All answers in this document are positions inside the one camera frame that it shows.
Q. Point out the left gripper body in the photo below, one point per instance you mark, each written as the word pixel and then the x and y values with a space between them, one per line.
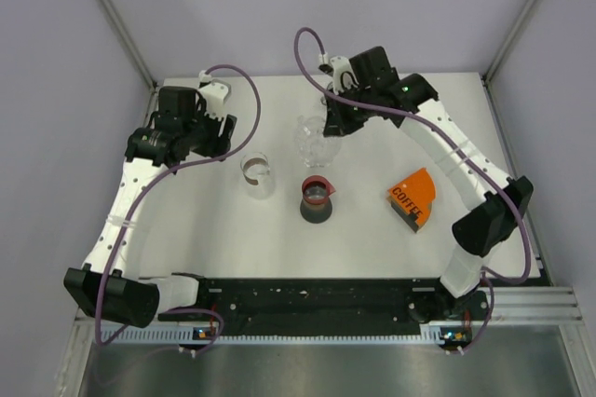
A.
pixel 203 133

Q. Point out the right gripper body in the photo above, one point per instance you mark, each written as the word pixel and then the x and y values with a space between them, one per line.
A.
pixel 352 116

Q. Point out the clear glass dripper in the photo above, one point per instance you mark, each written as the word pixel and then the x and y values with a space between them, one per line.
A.
pixel 311 145

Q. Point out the orange coffee filter box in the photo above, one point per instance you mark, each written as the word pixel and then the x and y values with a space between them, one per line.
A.
pixel 412 199

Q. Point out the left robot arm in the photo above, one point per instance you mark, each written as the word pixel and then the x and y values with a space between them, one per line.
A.
pixel 109 283

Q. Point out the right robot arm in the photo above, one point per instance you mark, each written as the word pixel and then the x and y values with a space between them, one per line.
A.
pixel 366 85

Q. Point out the grey plastic dripper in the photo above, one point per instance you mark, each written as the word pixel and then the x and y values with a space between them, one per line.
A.
pixel 326 96

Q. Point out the clear glass beaker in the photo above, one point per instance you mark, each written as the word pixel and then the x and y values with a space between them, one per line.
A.
pixel 257 177

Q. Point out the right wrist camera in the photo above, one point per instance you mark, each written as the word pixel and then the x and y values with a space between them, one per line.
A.
pixel 339 69

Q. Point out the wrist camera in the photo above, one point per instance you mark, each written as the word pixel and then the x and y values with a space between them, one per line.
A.
pixel 216 94
pixel 339 69

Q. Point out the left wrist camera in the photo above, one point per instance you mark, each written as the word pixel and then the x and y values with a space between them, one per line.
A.
pixel 216 94

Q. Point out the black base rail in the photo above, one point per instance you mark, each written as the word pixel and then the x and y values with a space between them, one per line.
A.
pixel 329 307

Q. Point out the grey slotted cable duct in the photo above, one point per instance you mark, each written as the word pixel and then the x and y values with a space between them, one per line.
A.
pixel 158 335

